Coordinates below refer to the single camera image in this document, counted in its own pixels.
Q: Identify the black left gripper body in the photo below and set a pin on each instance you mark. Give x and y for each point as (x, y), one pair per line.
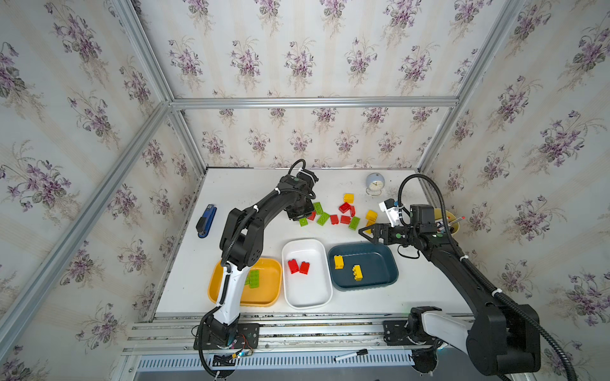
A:
(299, 212)

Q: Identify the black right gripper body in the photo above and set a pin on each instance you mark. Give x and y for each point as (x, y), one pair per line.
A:
(388, 234)

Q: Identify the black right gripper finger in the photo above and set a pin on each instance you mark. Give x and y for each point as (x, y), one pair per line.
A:
(376, 229)
(376, 238)

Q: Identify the long green lego brick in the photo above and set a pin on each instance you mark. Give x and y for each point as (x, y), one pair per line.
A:
(254, 276)

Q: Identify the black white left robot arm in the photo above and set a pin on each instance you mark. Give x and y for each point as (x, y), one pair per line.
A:
(242, 244)

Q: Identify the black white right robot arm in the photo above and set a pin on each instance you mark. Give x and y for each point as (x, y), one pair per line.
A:
(502, 339)

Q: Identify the yellow pen cup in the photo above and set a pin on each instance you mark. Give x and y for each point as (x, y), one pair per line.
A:
(453, 223)

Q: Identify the dark teal plastic tray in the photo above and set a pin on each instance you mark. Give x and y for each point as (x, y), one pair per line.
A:
(377, 262)

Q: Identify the small white alarm clock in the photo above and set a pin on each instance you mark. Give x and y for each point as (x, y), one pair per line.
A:
(375, 184)

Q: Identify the white plastic tray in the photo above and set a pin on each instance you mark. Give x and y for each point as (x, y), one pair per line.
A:
(313, 290)

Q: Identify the yellow plastic tray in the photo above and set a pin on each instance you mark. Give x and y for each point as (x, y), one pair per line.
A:
(270, 284)

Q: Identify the blue stapler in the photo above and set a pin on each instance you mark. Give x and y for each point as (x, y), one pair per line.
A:
(203, 226)

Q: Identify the black marker pen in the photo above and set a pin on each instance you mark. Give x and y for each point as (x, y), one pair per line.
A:
(350, 355)

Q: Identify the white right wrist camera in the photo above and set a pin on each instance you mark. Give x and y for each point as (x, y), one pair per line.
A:
(393, 211)

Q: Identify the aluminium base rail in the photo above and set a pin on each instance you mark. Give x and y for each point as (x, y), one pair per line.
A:
(266, 342)

